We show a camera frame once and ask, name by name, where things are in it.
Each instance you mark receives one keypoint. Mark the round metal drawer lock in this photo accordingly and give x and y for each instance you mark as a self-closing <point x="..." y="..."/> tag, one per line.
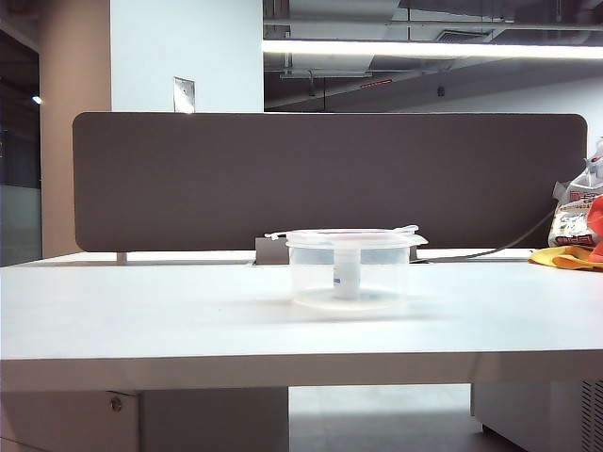
<point x="114" y="403"/>

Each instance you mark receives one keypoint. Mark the white drawer unit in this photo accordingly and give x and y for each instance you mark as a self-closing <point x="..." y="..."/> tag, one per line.
<point x="188" y="421"/>

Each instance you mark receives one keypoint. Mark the small white medicine bottle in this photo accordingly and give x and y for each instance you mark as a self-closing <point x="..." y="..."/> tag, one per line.
<point x="347" y="278"/>

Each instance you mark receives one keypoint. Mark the ceiling air vent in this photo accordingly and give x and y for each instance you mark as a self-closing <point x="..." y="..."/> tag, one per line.
<point x="464" y="36"/>

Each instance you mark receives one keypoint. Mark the yellow cloth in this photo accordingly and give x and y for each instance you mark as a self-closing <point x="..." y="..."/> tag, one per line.
<point x="556" y="258"/>

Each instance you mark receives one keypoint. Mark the silver wall plate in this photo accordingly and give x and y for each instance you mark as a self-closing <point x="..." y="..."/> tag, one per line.
<point x="184" y="94"/>

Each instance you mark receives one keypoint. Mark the round clear plastic box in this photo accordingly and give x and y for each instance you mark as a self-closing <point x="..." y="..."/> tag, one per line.
<point x="306" y="275"/>

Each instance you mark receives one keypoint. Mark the printed plastic snack bag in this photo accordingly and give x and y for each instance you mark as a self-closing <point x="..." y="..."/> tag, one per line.
<point x="572" y="212"/>

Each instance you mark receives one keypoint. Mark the long ceiling light strip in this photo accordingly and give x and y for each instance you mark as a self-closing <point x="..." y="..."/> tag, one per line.
<point x="377" y="47"/>

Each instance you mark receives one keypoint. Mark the clear round lid pink seal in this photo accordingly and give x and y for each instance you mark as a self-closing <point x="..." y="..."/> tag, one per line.
<point x="353" y="232"/>

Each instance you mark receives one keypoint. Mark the white divider bracket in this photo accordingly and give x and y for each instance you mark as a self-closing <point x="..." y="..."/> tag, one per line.
<point x="121" y="257"/>

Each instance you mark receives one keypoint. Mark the white vented cabinet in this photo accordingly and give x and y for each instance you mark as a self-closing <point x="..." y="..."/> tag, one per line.
<point x="532" y="409"/>

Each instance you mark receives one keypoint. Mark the brown desk divider panel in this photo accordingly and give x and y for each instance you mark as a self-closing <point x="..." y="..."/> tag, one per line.
<point x="188" y="188"/>

